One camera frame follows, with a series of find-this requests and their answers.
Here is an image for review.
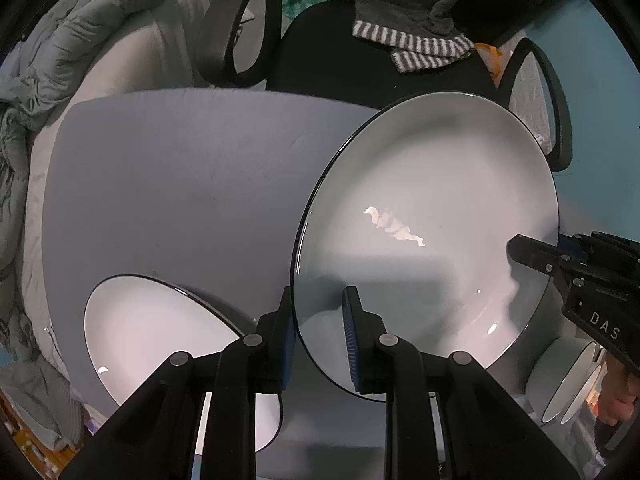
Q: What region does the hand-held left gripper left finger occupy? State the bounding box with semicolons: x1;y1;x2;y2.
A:
60;286;301;480

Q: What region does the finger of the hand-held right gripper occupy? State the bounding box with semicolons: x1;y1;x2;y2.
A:
507;235;588;291
559;231;640;281

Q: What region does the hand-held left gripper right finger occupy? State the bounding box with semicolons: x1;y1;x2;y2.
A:
341;286;586;480

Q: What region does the white bowl black rim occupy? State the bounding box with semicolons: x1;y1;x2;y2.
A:
559;360;608;423
525;337;601;427

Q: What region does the white plate black rim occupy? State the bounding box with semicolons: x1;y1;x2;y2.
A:
290;91;561;403
82;274;285;453

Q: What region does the person's right hand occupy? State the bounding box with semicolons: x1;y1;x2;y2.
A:
597;355;640;426

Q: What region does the white quilted cover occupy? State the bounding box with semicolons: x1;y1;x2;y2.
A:
507;52;553;161

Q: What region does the wooden shelf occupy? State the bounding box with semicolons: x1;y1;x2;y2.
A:
0;392;63;480

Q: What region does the black office chair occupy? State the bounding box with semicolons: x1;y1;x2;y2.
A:
196;0;574;173

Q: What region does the light grey mattress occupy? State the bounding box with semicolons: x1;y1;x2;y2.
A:
20;0;228;401

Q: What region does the grey duvet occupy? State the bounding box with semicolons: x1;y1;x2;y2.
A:
0;0;173;453

